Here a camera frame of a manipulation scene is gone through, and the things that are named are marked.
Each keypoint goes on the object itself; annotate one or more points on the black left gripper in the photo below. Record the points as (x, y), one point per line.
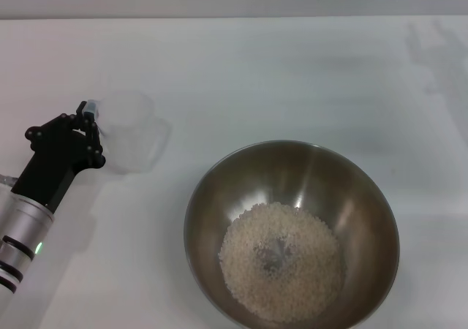
(51, 172)

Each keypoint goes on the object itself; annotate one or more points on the clear plastic measuring cup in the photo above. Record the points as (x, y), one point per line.
(135, 131)

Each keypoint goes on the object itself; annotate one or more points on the stainless steel mixing bowl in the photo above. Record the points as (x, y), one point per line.
(329, 182)

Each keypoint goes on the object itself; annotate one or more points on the white rice grains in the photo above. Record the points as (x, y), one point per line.
(307, 256)

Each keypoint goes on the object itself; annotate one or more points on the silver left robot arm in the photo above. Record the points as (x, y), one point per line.
(22, 219)

